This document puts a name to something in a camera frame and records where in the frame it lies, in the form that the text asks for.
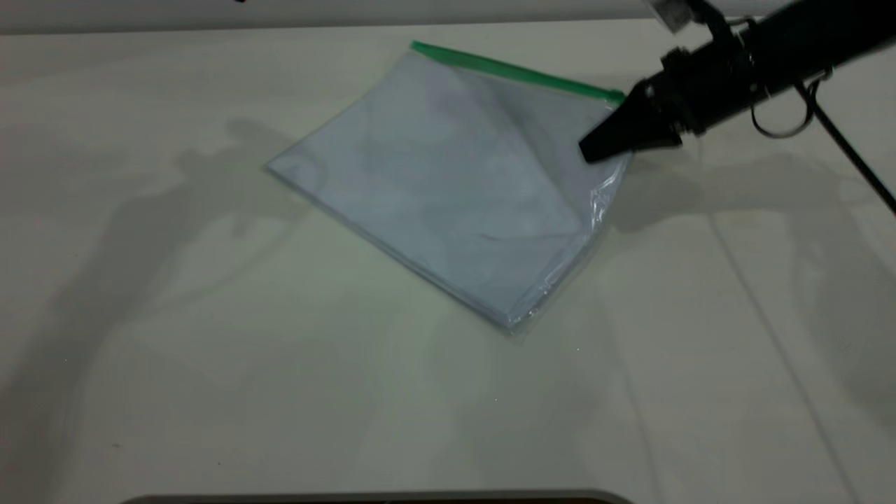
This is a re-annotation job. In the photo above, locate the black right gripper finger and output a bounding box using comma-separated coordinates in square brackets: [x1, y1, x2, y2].
[579, 79, 677, 164]
[632, 132, 685, 151]

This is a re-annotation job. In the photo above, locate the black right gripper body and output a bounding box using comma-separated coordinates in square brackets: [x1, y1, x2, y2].
[645, 27, 764, 139]

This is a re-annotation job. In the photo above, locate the clear plastic zip bag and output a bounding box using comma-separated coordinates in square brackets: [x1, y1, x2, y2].
[265, 40, 634, 335]

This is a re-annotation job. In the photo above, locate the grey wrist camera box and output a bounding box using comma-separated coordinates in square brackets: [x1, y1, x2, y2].
[644, 0, 704, 34]

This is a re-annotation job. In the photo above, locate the black thin cable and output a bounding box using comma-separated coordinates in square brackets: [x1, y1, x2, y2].
[751, 76, 896, 214]

